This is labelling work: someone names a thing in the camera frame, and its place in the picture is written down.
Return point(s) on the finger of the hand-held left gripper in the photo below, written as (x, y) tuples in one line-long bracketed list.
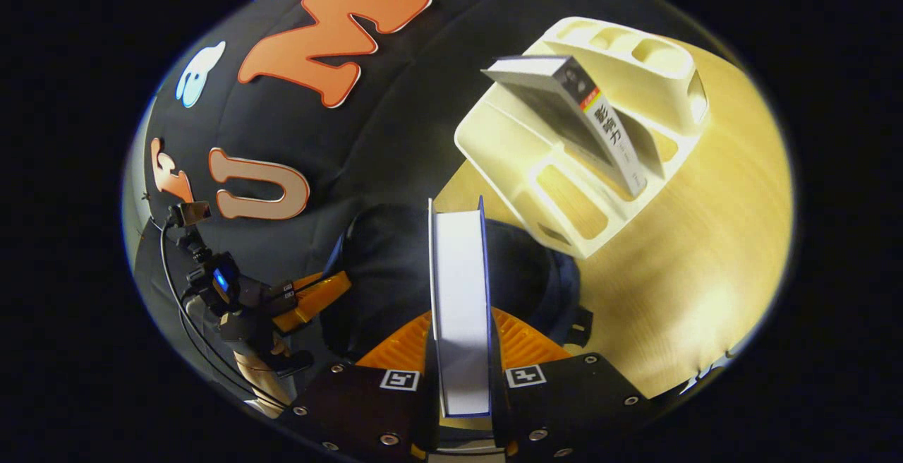
[(317, 297)]

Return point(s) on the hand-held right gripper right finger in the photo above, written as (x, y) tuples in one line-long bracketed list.
[(564, 406)]

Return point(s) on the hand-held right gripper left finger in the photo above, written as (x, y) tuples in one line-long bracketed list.
[(353, 406)]

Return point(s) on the blue book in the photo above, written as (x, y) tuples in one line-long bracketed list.
[(458, 308)]

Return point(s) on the white plastic bookshelf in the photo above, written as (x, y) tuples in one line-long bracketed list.
[(508, 159)]

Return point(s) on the grey book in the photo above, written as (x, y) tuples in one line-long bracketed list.
[(607, 124)]

